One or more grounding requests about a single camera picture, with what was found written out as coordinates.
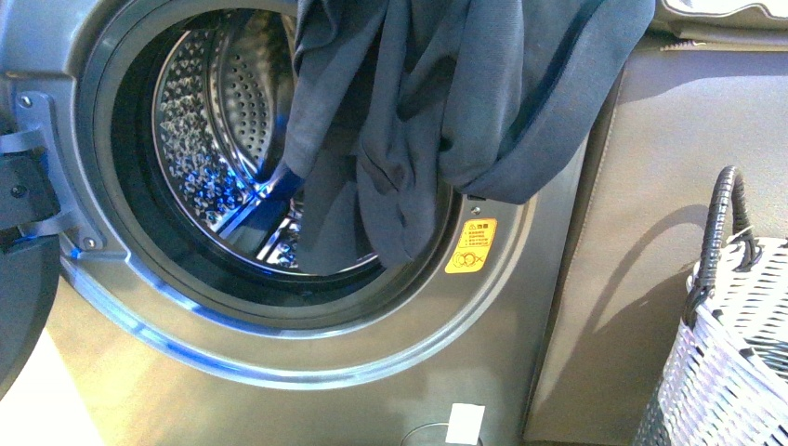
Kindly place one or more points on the patterned cloth on cabinet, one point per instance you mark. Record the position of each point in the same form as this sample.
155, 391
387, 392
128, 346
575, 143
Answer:
769, 10

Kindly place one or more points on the white woven laundry basket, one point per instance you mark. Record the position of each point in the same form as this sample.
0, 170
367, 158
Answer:
725, 381

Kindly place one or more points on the grey front-load washing machine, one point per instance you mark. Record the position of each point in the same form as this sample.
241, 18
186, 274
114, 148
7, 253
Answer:
155, 338

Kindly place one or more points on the dark blue-grey garment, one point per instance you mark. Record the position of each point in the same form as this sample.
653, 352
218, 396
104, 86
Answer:
393, 98

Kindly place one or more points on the grey cabinet beside washer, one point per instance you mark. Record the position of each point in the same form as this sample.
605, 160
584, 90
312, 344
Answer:
677, 115

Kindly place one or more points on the dark wrapped basket handle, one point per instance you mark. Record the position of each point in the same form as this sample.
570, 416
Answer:
728, 192

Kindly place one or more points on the white tape piece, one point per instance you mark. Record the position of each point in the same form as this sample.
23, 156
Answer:
464, 424

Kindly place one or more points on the stainless steel drum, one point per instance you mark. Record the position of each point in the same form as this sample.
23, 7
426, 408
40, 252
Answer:
219, 111

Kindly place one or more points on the washing machine door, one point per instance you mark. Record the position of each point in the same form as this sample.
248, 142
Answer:
29, 263

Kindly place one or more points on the orange warning sticker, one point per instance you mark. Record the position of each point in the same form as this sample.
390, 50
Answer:
473, 247

